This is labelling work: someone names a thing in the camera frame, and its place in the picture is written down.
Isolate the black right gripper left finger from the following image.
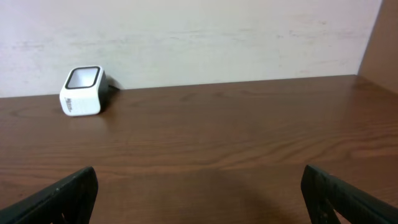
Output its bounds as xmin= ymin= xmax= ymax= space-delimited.
xmin=1 ymin=167 xmax=98 ymax=223

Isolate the white barcode scanner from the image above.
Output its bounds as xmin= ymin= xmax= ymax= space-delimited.
xmin=59 ymin=65 xmax=109 ymax=116

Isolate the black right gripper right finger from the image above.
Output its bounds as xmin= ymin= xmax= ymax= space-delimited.
xmin=301 ymin=165 xmax=397 ymax=224

